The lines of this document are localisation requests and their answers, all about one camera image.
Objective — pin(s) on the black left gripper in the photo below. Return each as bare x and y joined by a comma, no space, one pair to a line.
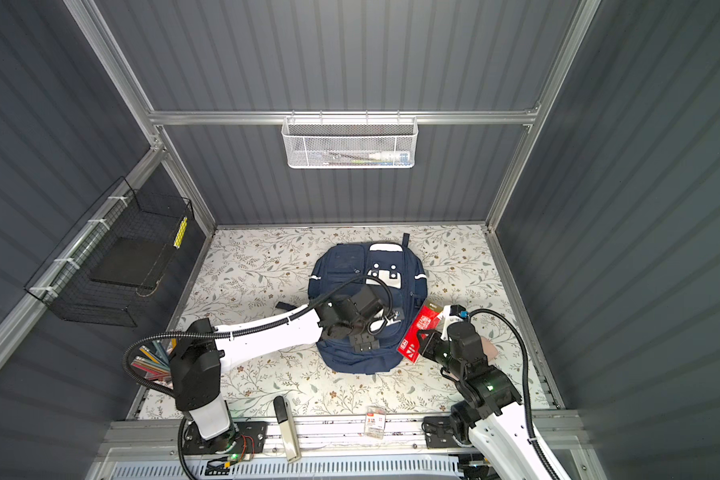
367,340

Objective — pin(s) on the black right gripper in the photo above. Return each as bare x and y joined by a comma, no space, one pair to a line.
427,344

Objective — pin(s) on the red notebook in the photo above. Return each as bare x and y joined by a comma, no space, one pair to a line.
426,320

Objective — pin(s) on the navy blue student backpack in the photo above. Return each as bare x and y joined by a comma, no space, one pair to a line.
388,264

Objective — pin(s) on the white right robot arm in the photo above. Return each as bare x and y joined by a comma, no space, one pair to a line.
494,416

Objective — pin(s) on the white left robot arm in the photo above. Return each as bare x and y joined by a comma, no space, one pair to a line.
204,353

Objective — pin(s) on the pink pouch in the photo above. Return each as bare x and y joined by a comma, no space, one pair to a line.
489,349

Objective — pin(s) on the small clear packet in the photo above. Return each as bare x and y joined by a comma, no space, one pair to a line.
375,422

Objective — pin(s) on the black silver stapler tool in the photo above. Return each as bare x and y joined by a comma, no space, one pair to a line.
288,431

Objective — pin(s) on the white tube in basket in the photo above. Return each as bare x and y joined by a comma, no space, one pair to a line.
390,157

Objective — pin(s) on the pink cup with pencils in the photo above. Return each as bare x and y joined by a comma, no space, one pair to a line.
149,360

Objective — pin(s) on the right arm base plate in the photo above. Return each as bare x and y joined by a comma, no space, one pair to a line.
443,432

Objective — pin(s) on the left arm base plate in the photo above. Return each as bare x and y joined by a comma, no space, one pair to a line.
244,438

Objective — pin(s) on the white wire mesh basket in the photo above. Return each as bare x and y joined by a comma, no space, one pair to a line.
344,142

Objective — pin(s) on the black wire wall basket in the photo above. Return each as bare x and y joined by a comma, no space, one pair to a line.
111,271

